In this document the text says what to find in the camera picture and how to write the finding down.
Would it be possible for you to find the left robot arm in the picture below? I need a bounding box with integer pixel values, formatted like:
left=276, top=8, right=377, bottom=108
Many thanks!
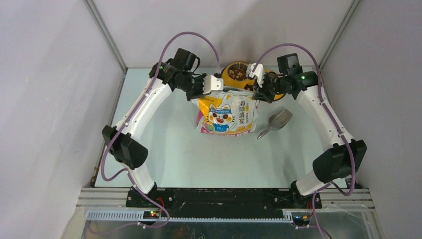
left=102, top=48, right=205, bottom=208

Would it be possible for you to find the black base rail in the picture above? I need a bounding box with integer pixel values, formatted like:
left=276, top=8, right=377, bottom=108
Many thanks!
left=126, top=188, right=322, bottom=220

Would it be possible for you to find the yellow double pet bowl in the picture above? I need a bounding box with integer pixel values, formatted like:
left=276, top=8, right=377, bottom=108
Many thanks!
left=220, top=61, right=286, bottom=102

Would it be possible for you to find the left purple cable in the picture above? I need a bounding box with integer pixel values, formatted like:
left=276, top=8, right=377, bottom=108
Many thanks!
left=100, top=31, right=221, bottom=236

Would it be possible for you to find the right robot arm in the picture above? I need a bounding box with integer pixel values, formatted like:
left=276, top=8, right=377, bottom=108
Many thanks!
left=246, top=53, right=367, bottom=208

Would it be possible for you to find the pet food bag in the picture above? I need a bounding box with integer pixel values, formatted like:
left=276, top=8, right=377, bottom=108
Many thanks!
left=193, top=91, right=258, bottom=137

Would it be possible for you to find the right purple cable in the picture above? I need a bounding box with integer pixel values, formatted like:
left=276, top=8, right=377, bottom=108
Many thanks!
left=254, top=43, right=357, bottom=239

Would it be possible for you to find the metal food scoop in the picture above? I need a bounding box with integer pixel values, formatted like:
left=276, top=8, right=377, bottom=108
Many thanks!
left=257, top=109, right=293, bottom=140

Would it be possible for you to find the pet food kibble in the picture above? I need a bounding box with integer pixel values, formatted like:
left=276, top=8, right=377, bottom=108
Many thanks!
left=228, top=67, right=247, bottom=81

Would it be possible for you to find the purple cable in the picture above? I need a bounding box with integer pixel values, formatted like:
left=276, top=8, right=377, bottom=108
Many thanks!
left=100, top=31, right=221, bottom=236
left=254, top=43, right=357, bottom=239

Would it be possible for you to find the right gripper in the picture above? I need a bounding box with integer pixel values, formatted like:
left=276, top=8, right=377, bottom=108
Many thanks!
left=253, top=72, right=289, bottom=104

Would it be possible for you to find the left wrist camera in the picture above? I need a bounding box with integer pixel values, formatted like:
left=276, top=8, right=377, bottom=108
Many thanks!
left=203, top=75, right=224, bottom=95

